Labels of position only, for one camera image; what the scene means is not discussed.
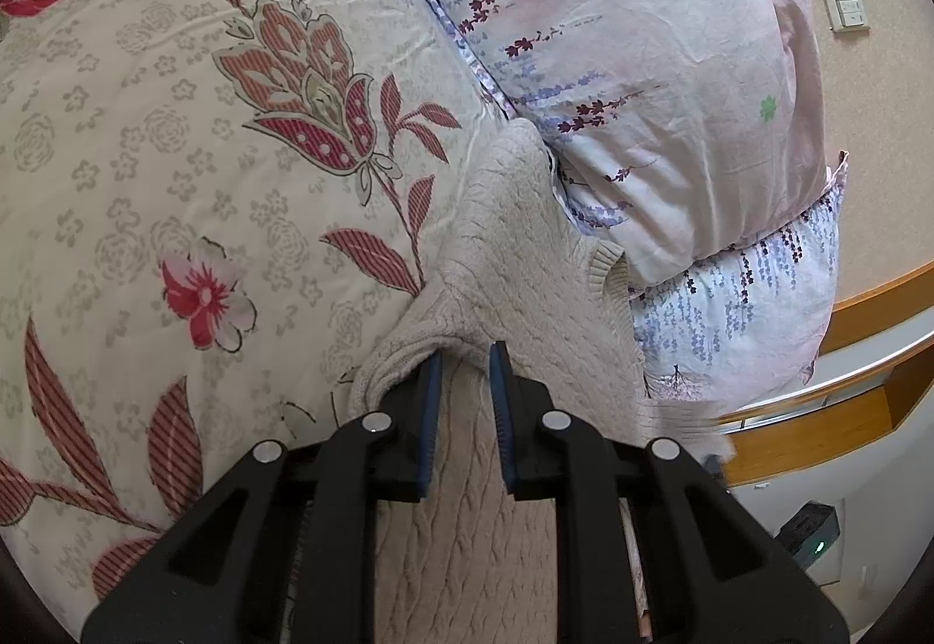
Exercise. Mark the wooden bed headboard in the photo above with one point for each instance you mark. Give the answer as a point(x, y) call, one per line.
point(839, 367)

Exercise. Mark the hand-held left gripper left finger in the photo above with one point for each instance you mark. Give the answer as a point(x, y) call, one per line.
point(432, 425)

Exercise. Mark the pink floral pillow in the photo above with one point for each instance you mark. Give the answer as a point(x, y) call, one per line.
point(642, 67)

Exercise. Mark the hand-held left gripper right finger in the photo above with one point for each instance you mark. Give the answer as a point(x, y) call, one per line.
point(502, 425)

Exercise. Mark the black device with green light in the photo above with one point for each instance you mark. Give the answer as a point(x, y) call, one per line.
point(808, 533)

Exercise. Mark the floral red-leaf bed sheet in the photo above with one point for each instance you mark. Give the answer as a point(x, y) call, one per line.
point(182, 177)

